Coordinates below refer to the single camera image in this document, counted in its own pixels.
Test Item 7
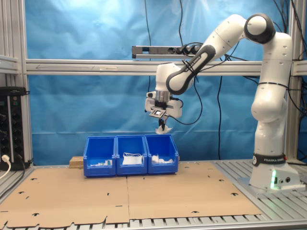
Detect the clear medical packet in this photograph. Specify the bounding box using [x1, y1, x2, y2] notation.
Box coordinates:
[155, 126, 174, 135]

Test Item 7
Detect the blue plastic bin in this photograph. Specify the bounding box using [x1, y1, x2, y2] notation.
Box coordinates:
[116, 135, 148, 176]
[144, 134, 179, 175]
[83, 136, 118, 178]

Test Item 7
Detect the white face masks stack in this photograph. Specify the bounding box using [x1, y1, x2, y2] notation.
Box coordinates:
[122, 152, 145, 166]

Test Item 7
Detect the silver power strip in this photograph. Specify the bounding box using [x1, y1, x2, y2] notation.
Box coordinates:
[131, 43, 205, 59]

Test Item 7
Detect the brown cardboard sheet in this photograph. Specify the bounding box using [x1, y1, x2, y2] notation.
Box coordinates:
[0, 167, 130, 229]
[126, 161, 263, 220]

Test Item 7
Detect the wooden chipboard block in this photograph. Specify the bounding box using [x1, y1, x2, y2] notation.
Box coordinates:
[69, 156, 85, 170]

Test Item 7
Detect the horizontal aluminium beam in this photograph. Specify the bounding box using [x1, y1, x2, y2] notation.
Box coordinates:
[25, 58, 292, 76]

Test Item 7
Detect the black socket tower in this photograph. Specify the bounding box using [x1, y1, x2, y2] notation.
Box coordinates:
[0, 86, 27, 171]

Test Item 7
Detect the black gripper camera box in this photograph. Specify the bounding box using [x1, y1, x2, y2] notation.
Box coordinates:
[148, 101, 168, 119]

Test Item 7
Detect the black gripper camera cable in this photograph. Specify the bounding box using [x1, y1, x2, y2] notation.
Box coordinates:
[171, 58, 203, 126]

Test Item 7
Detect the hanging black cable with ferrite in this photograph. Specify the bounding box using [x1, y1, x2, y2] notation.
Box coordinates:
[143, 0, 153, 113]

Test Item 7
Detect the thin black hanging cable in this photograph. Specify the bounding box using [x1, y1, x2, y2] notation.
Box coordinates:
[217, 76, 223, 160]
[178, 0, 186, 47]

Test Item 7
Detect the black plug with cable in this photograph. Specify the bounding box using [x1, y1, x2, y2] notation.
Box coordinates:
[0, 154, 26, 199]

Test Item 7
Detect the white plug with cable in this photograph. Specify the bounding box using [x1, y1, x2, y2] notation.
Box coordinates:
[0, 154, 12, 180]

